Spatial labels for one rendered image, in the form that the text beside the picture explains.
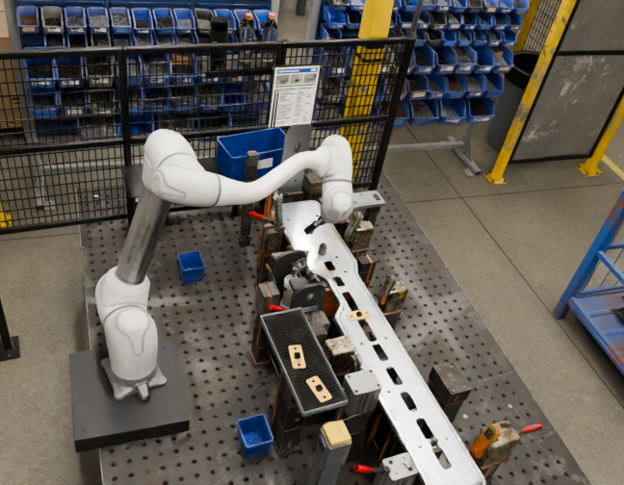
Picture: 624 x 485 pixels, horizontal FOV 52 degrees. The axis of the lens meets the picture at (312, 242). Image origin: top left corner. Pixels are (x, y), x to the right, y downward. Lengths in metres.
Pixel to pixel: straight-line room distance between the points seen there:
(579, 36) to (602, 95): 0.66
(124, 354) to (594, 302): 2.86
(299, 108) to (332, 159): 0.78
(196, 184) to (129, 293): 0.56
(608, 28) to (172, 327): 3.56
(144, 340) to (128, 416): 0.27
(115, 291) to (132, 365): 0.26
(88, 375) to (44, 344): 1.14
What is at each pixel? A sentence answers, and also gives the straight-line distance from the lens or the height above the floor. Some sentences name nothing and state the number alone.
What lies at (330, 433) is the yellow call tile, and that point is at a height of 1.16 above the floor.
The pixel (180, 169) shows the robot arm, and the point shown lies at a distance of 1.87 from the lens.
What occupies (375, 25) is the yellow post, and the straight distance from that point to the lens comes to 2.90.
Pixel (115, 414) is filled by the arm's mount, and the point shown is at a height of 0.77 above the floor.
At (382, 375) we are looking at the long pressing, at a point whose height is 1.00.
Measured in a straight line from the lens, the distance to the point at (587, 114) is 5.31.
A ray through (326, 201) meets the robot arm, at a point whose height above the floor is 1.38.
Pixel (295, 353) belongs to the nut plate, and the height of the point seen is 1.17.
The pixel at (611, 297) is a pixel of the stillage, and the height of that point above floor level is 0.16.
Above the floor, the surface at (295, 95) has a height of 1.31.
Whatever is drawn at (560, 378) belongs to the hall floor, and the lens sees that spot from 3.84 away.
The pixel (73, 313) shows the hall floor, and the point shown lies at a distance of 3.60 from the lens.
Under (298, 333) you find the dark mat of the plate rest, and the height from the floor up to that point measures 1.16.
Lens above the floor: 2.64
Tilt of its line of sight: 41 degrees down
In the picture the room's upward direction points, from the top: 11 degrees clockwise
